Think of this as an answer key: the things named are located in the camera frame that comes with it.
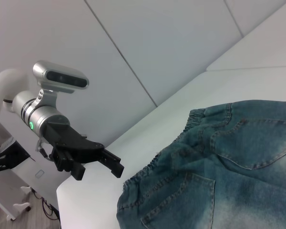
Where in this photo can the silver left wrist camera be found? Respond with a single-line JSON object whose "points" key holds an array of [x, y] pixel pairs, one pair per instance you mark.
{"points": [[62, 77]]}

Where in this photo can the white wall socket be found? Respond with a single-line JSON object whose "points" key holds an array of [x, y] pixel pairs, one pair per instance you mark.
{"points": [[39, 173]]}

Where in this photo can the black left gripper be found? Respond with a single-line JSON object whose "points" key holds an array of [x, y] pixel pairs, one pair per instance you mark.
{"points": [[71, 143]]}

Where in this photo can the silver left camera mount bracket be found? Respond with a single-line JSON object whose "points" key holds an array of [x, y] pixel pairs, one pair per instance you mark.
{"points": [[46, 97]]}

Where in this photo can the black equipment stand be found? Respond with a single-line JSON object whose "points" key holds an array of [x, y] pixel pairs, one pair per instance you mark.
{"points": [[7, 152]]}

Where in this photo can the blue denim shorts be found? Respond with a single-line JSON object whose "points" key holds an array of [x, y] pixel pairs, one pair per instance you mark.
{"points": [[228, 179]]}

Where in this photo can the white furniture frame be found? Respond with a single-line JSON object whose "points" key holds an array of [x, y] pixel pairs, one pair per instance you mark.
{"points": [[4, 190]]}

